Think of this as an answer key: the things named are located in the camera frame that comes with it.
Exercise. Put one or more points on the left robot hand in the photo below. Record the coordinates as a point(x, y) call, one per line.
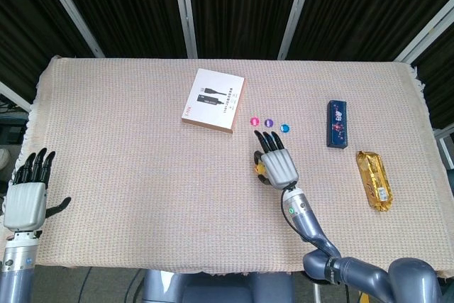
point(25, 207)

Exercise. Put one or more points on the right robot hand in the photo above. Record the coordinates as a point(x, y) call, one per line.
point(282, 168)

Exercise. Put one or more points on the yellow rubber duck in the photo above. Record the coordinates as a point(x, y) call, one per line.
point(261, 168)

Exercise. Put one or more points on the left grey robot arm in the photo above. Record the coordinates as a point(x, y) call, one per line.
point(17, 267)

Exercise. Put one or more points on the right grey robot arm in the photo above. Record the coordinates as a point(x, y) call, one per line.
point(314, 226)

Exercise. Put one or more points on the blue plastic disc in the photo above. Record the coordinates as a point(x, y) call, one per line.
point(285, 128)

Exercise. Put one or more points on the purple plastic disc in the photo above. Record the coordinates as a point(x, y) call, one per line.
point(269, 122)

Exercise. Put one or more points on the pink plastic disc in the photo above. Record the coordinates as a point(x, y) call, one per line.
point(254, 121)

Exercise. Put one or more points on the dark blue printed box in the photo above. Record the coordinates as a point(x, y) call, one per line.
point(337, 123)

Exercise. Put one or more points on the gold foil snack pack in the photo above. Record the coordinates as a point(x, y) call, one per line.
point(375, 180)

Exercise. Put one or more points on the beige woven tablecloth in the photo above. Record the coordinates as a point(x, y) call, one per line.
point(142, 193)

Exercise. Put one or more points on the grey robot torso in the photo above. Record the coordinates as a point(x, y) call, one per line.
point(213, 289)

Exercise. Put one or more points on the dark pleated curtain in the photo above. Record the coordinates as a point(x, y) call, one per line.
point(244, 5)

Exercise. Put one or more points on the white frame post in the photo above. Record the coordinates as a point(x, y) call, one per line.
point(185, 8)
point(14, 95)
point(425, 31)
point(71, 12)
point(296, 12)

